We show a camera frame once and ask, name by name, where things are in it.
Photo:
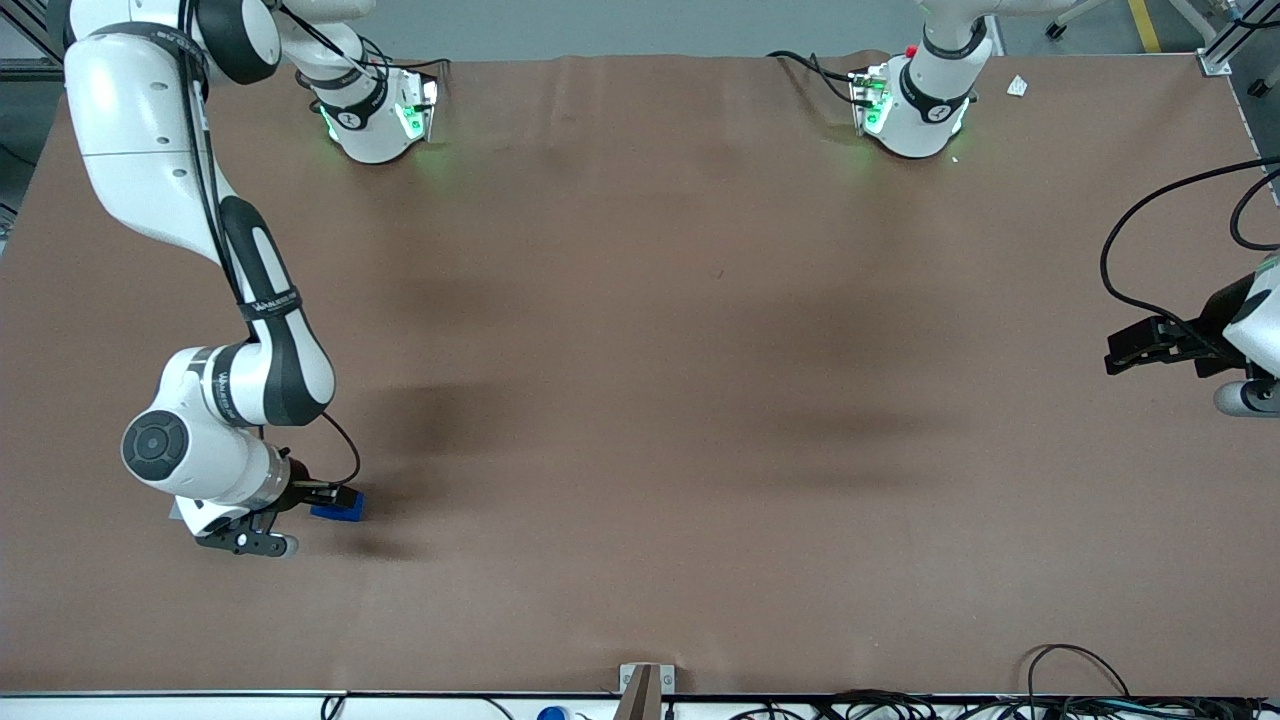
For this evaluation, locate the blue cube part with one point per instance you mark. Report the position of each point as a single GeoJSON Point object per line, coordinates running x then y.
{"type": "Point", "coordinates": [340, 512]}

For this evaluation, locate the white table edge rail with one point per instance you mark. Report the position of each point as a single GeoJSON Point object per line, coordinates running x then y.
{"type": "Point", "coordinates": [150, 707]}

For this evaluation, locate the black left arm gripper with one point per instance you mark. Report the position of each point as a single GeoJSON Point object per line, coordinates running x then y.
{"type": "Point", "coordinates": [1212, 335]}

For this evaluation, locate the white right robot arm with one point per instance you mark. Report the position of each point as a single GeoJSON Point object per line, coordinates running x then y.
{"type": "Point", "coordinates": [130, 100]}

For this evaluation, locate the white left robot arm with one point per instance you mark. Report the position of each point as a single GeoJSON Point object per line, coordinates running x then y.
{"type": "Point", "coordinates": [920, 110]}

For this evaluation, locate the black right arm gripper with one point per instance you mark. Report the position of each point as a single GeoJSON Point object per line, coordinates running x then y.
{"type": "Point", "coordinates": [299, 492]}

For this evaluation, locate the small white paper tag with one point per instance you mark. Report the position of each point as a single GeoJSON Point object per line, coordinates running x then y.
{"type": "Point", "coordinates": [1017, 86]}

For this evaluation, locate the aluminium frame profile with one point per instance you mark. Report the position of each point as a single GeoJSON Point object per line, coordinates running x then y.
{"type": "Point", "coordinates": [1240, 60]}

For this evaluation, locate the silver mounting bracket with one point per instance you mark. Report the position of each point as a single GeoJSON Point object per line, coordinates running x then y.
{"type": "Point", "coordinates": [628, 675]}

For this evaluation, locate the camera mount post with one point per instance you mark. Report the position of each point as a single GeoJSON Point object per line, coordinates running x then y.
{"type": "Point", "coordinates": [640, 700]}

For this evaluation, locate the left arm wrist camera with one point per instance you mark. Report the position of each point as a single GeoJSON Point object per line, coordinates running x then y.
{"type": "Point", "coordinates": [1248, 398]}

